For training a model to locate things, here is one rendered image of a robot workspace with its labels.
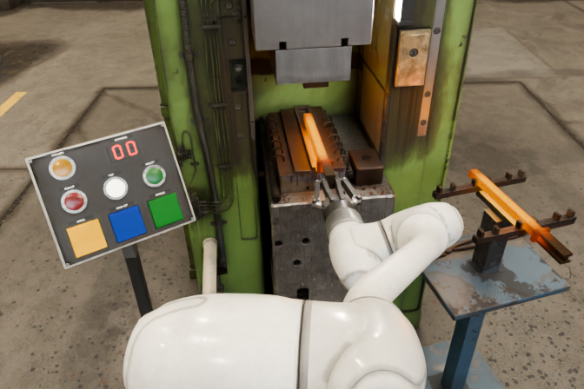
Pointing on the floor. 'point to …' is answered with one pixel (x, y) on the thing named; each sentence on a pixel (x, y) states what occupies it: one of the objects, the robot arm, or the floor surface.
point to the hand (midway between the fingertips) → (328, 174)
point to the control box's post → (137, 279)
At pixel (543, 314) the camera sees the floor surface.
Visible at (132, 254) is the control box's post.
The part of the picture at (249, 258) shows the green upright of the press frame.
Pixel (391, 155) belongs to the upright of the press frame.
